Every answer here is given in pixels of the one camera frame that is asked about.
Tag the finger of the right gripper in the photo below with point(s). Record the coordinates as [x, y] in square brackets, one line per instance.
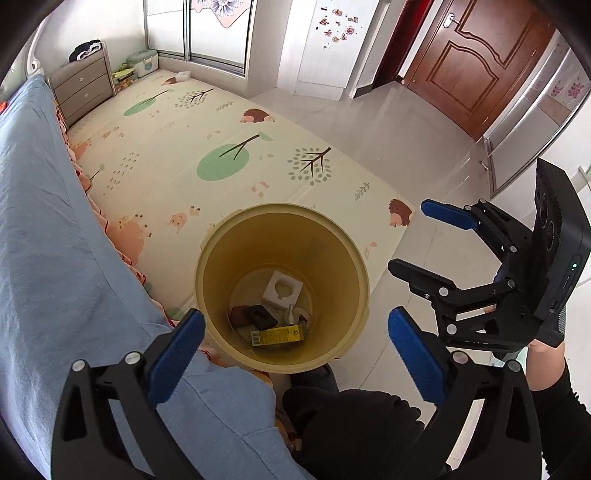
[479, 315]
[501, 233]

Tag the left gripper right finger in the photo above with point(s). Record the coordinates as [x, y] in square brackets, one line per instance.
[506, 441]

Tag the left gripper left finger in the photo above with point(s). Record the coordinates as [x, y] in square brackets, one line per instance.
[86, 441]

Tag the black sleeve forearm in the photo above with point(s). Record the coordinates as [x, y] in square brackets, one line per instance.
[565, 430]

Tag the yellow plastic trash bin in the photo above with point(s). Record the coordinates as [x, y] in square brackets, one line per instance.
[298, 263]

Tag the person's right hand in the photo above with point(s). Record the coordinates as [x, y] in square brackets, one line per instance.
[545, 365]

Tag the blue bed sheet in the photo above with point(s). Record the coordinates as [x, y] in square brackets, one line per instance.
[67, 295]

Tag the white foam packaging piece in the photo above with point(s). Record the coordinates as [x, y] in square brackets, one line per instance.
[282, 291]

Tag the yellow small box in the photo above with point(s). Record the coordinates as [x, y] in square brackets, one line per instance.
[277, 336]

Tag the brown wooden door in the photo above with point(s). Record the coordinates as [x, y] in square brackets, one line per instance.
[476, 56]

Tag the white low cabinet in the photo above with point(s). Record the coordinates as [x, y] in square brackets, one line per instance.
[322, 43]

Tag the cartoon patterned floor mat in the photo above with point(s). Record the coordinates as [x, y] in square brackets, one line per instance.
[168, 161]

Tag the white sliding wardrobe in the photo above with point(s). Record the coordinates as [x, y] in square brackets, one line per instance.
[213, 33]

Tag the grey bedside drawer cabinet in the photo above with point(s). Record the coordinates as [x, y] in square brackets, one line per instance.
[82, 85]

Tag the green white storage box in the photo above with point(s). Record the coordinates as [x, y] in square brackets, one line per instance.
[143, 62]

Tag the black clothes on cabinet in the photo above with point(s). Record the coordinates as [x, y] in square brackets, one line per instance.
[85, 50]

